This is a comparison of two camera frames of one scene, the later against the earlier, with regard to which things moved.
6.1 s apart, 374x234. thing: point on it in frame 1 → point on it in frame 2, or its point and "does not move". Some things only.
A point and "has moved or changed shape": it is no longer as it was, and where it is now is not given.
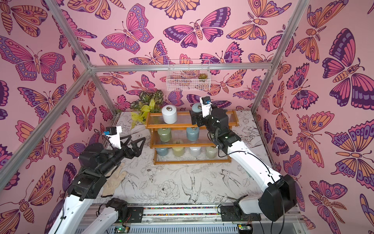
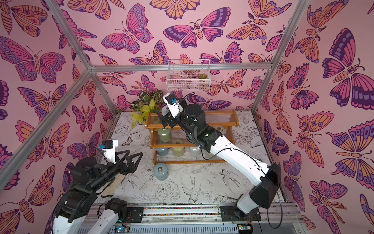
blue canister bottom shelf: (162, 151) does not move
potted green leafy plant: (150, 102) does not move
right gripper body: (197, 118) → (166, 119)
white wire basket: (188, 75) does not move
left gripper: (130, 155) → (124, 169)
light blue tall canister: (196, 107) has moved or changed shape
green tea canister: (165, 134) does not move
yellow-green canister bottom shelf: (178, 151) does not move
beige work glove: (113, 179) does not move
